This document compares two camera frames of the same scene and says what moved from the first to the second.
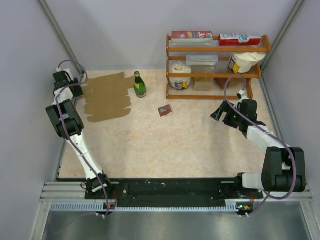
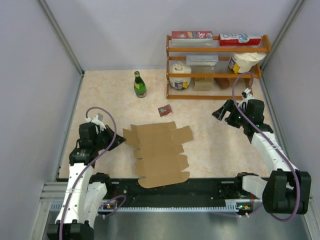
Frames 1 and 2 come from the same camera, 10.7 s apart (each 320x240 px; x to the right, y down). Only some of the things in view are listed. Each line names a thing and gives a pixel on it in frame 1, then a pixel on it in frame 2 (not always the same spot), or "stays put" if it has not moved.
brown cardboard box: x=106 y=96 -> x=159 y=147
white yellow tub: x=180 y=83 stays put
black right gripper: x=225 y=107 stays put
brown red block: x=222 y=82 stays put
